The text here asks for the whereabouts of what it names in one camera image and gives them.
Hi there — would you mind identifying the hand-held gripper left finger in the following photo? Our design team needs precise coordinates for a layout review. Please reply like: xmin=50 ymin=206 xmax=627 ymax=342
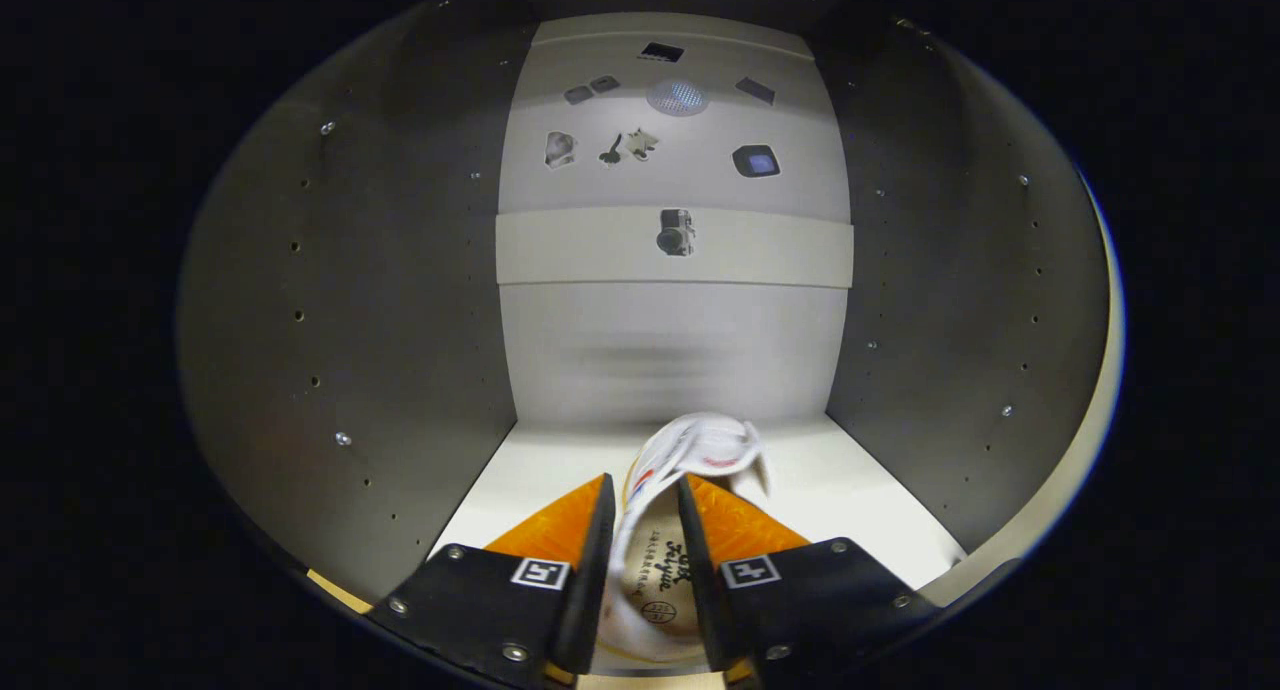
xmin=370 ymin=473 xmax=617 ymax=690

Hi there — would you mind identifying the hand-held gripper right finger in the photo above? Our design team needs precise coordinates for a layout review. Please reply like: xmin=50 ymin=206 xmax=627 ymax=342
xmin=678 ymin=475 xmax=941 ymax=689

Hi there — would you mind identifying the white shoe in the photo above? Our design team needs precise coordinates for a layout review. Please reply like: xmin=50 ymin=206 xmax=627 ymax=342
xmin=600 ymin=413 xmax=771 ymax=666

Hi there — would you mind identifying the dark grey shoe cabinet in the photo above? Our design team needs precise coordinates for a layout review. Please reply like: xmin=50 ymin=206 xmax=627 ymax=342
xmin=178 ymin=0 xmax=1126 ymax=671

